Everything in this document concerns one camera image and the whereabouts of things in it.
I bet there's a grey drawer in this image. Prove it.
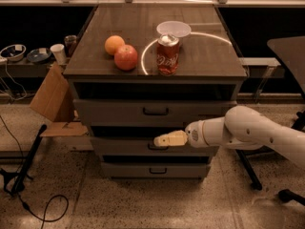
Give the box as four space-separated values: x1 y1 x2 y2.
91 137 218 156
73 99 236 127
101 162 211 178

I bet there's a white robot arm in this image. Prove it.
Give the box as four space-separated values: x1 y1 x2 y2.
153 106 305 168

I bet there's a grey drawer cabinet wooden top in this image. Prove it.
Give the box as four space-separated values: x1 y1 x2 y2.
64 4 247 166

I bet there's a grey bottom drawer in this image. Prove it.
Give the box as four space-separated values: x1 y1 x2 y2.
101 162 211 178

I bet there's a grey top drawer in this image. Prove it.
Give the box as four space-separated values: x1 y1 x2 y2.
73 99 236 127

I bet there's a black stand right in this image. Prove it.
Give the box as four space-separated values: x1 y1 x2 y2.
236 111 305 191

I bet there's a black stand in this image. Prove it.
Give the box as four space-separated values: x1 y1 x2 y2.
0 124 47 196
236 111 305 191

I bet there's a red cola can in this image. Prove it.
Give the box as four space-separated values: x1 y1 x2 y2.
156 33 179 75

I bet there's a red apple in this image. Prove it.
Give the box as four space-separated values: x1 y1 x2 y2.
114 45 138 71

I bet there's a white plastic bowl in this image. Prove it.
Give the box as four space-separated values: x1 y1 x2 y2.
156 21 192 38

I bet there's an orange fruit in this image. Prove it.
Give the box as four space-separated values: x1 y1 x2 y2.
104 35 125 55

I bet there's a black caster foot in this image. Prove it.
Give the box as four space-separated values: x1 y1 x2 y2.
278 189 305 206

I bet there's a brown cardboard box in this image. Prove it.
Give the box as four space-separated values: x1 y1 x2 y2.
30 63 88 137

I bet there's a dark table top right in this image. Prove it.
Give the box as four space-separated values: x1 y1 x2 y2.
267 36 305 94

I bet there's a dark glass jar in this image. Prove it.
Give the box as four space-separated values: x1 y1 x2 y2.
64 35 78 56

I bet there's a white paper cup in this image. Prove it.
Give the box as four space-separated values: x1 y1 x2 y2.
51 44 67 65

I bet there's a blue bowl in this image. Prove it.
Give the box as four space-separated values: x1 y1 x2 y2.
27 48 51 64

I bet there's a black stand left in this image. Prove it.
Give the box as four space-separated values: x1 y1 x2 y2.
0 124 47 196

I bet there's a white rimmed bowl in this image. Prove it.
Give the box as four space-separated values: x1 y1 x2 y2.
0 44 26 62

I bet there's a black floor cable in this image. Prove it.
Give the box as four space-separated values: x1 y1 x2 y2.
0 116 70 229

